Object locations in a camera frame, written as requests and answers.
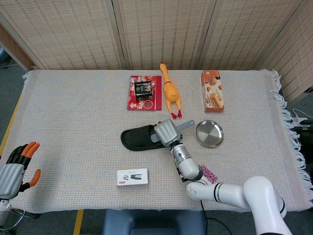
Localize bamboo screen panel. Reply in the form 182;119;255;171
0;0;126;71
200;0;307;71
112;0;216;71
258;0;313;101

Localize white stapler box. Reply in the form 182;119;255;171
116;168;149;187

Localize small black box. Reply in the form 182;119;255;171
134;81;155;101

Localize orange snack box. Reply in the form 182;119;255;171
201;70;226;114

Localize round steel plate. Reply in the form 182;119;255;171
195;119;224;148

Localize black device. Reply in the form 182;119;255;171
292;119;313;159

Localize black floor cable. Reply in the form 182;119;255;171
200;200;232;235

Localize purple patterned packet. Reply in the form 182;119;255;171
199;164;218;185

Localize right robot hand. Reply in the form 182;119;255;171
153;119;184;148

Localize brown wooden board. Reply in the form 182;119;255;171
0;23;38;71

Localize white charger with cable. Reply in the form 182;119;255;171
291;108;310;123

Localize black slipper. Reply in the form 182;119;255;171
120;124;184;151

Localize red spiral notebook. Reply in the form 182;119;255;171
126;75;163;111

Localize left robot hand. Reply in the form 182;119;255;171
0;141;42;200

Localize blue chair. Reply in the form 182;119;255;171
102;209;207;235

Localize beige woven tablecloth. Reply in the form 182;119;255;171
9;69;309;214

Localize yellow rubber chicken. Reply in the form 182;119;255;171
159;62;183;120

